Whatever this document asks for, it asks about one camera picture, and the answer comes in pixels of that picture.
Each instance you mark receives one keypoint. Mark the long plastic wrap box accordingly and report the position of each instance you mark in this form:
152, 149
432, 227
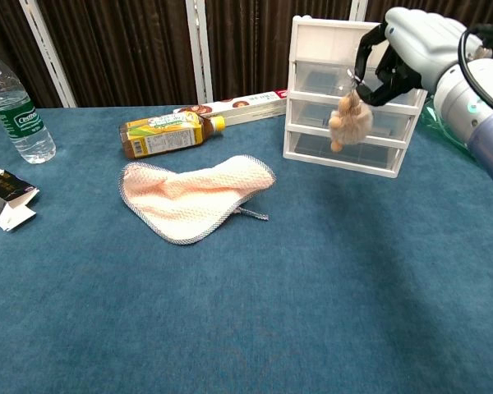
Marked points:
250, 106

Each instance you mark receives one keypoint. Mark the white drawer organizer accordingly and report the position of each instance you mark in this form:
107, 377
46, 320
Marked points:
312, 152

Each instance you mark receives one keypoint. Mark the small tan plush keychain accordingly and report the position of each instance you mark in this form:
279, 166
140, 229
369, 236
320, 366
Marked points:
353, 123

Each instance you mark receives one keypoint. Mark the blue felt table cover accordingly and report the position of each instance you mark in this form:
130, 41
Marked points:
246, 308

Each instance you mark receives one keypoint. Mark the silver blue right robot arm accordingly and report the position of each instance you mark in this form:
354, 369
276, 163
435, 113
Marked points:
472, 111

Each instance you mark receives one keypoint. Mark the green spray bottle black trigger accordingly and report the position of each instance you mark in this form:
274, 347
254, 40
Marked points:
439, 127

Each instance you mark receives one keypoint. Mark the pink dishcloth grey edge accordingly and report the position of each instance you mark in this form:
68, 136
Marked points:
189, 197

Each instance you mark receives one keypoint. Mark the white partition post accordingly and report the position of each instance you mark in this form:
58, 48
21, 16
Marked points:
49, 53
200, 49
359, 8

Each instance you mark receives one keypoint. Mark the tea bottle yellow label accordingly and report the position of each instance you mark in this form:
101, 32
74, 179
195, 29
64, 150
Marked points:
160, 135

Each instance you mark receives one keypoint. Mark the clear water bottle green label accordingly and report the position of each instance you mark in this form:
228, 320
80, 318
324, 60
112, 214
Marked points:
20, 123

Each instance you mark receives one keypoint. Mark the black and white right hand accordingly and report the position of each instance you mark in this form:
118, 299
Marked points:
423, 41

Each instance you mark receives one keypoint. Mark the black and white small carton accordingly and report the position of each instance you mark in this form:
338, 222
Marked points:
4, 189

